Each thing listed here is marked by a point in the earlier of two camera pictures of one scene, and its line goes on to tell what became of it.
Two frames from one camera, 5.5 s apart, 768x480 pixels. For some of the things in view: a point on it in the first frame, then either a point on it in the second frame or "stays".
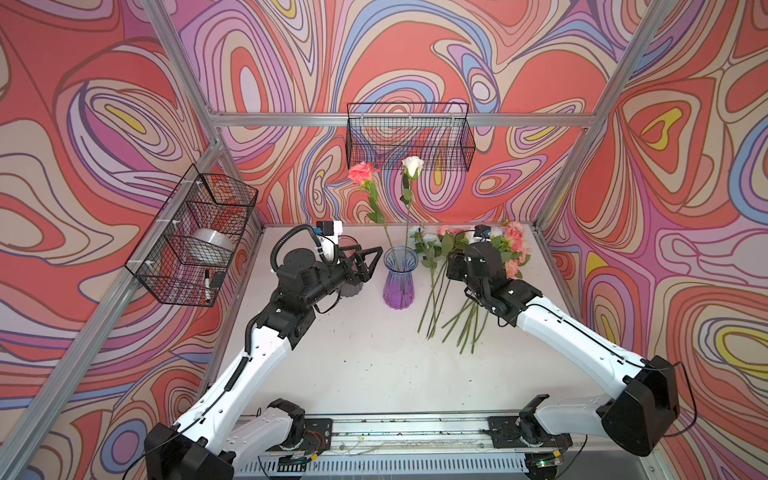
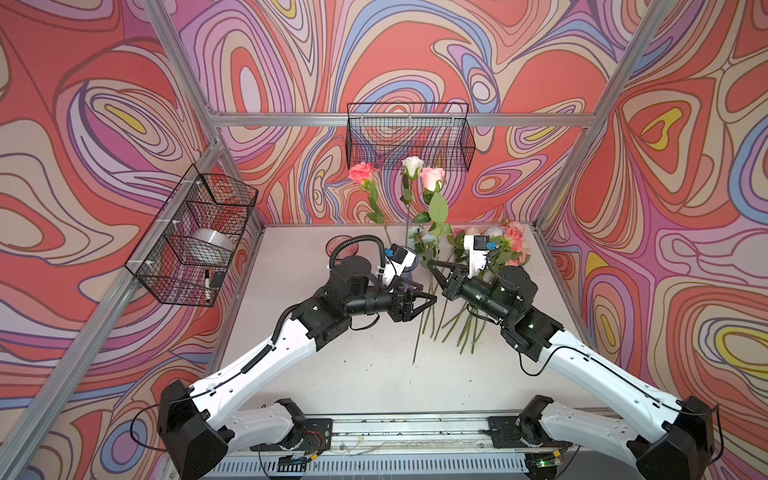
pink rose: (363, 173) stays
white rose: (413, 167) stays
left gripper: (359, 274) -> (403, 314)
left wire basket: (186, 253) stays
